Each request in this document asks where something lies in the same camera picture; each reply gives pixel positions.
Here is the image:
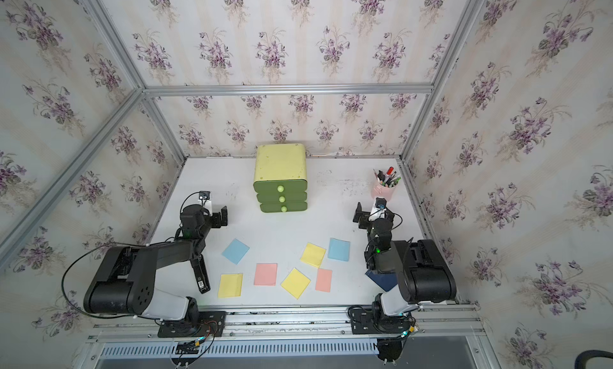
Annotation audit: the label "blue sticky note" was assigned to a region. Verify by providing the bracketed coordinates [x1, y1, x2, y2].
[328, 238, 351, 262]
[221, 239, 250, 265]

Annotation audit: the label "green drawer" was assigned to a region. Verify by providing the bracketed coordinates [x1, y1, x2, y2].
[256, 191, 307, 204]
[253, 179, 307, 194]
[260, 201, 308, 214]

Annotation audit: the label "yellow sticky note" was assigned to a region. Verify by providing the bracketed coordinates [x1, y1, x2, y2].
[300, 243, 327, 268]
[281, 268, 311, 300]
[218, 273, 244, 299]

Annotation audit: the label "green top drawer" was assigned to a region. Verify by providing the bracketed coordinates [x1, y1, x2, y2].
[253, 179, 307, 194]

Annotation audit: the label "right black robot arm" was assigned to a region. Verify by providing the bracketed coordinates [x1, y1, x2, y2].
[353, 198, 457, 328]

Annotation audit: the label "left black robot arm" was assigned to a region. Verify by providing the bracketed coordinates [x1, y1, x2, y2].
[75, 204, 228, 325]

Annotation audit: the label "green bottom drawer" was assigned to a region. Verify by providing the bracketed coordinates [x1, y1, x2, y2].
[260, 201, 308, 214]

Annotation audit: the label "small pink sticky note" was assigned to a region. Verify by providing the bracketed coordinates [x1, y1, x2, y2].
[315, 268, 333, 292]

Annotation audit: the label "large pink sticky note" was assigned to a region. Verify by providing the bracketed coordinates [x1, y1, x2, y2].
[254, 263, 278, 286]

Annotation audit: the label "yellow-green drawer cabinet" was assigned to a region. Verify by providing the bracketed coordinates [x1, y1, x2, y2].
[254, 143, 307, 182]

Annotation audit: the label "pink pen holder cup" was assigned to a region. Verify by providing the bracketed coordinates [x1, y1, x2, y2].
[371, 182, 396, 201]

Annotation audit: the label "pens in cup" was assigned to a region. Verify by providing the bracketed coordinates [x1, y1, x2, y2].
[374, 166, 402, 188]

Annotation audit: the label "dark blue notebook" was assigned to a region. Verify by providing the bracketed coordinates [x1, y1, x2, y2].
[365, 270, 397, 292]

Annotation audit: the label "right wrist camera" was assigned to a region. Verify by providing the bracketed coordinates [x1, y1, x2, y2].
[369, 197, 387, 222]

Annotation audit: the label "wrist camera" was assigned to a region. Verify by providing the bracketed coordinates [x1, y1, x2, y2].
[198, 190, 212, 214]
[369, 197, 387, 222]

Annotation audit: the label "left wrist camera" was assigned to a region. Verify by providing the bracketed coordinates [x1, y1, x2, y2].
[198, 190, 212, 214]

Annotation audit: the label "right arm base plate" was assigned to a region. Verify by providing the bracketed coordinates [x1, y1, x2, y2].
[347, 305, 417, 337]

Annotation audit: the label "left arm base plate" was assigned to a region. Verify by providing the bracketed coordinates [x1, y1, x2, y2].
[157, 311, 228, 339]

